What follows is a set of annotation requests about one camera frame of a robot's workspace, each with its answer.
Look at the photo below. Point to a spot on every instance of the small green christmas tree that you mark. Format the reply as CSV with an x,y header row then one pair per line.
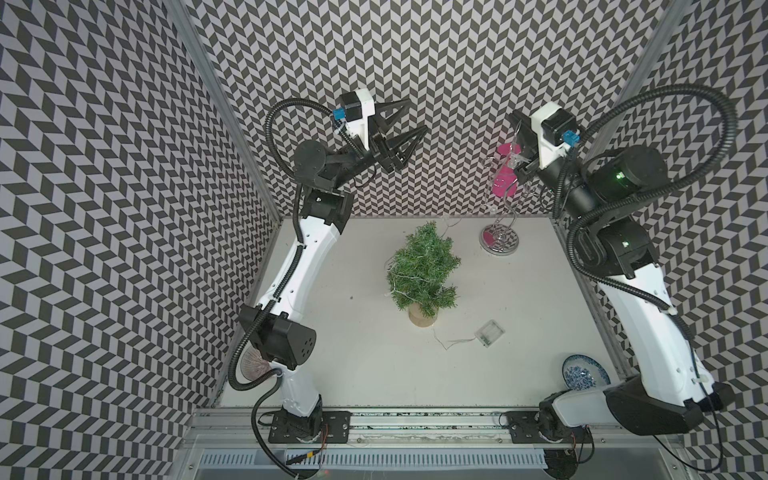
x,y
418,273

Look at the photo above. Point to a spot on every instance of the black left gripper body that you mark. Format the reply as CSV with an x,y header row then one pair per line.
x,y
377,152

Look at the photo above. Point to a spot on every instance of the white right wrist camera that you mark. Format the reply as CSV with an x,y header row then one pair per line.
x,y
556,130

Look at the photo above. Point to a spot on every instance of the aluminium front rail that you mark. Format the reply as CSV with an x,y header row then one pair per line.
x,y
418,427

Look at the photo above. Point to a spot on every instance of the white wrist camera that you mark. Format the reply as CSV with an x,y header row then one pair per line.
x,y
353,113
556,130

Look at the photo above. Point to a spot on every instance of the aluminium corner post left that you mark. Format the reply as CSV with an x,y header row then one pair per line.
x,y
179,15

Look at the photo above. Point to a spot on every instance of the clear battery box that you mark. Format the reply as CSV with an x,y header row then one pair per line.
x,y
489,333

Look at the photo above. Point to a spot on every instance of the aluminium corner post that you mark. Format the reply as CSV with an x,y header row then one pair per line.
x,y
179,15
641,71

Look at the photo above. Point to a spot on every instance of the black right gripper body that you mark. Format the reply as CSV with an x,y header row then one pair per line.
x,y
528,168

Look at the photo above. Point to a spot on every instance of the aluminium corner post right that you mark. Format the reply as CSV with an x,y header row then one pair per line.
x,y
641,71

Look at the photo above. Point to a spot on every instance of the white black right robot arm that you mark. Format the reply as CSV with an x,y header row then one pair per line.
x,y
673,391

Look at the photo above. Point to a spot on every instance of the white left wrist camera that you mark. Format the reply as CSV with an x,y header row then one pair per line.
x,y
353,113

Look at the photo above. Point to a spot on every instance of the blue white patterned plate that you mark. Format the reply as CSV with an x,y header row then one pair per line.
x,y
581,372

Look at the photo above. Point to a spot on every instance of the clear wire string light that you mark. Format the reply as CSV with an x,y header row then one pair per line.
x,y
418,273

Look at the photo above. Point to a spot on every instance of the pink wine glass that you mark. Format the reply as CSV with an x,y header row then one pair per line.
x,y
505,180

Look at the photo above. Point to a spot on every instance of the pink glass plate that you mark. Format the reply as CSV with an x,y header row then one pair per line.
x,y
252,365

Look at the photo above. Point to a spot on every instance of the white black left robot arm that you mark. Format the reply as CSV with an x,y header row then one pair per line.
x,y
276,342

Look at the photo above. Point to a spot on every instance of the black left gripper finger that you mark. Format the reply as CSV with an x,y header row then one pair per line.
x,y
403,147
388,114

